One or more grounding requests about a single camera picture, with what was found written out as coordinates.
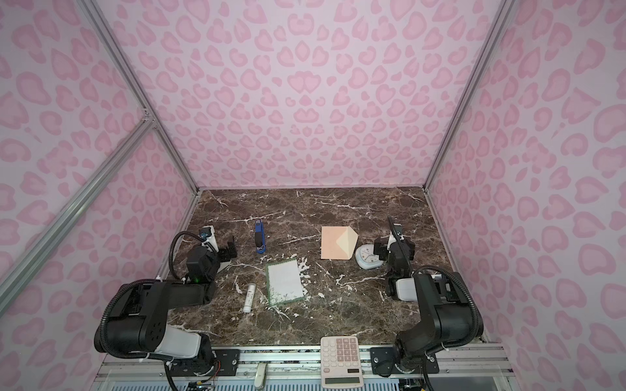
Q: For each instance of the peach pink envelope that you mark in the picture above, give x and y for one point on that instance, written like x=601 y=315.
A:
x=338 y=242

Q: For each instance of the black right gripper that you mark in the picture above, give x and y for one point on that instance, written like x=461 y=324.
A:
x=385 y=247

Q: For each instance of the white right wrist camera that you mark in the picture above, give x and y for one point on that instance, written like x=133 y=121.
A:
x=396 y=235

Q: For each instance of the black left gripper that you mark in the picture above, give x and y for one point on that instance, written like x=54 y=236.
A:
x=227 y=251

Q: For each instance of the diagonal aluminium frame bar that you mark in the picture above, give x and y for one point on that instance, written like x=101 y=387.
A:
x=31 y=261

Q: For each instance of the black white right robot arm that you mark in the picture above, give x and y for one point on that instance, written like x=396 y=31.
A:
x=449 y=316

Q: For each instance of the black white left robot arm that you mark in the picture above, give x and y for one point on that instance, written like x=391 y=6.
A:
x=135 y=325

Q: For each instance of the white glue stick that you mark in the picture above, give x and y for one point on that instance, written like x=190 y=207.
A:
x=248 y=305

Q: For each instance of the pink white calculator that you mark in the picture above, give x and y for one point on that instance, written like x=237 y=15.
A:
x=340 y=363

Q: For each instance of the white letter paper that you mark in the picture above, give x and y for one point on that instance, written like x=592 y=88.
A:
x=284 y=283

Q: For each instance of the white clip on rail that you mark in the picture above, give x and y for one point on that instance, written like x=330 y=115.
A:
x=260 y=376

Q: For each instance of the small white alarm clock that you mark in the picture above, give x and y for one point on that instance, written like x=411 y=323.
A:
x=366 y=257

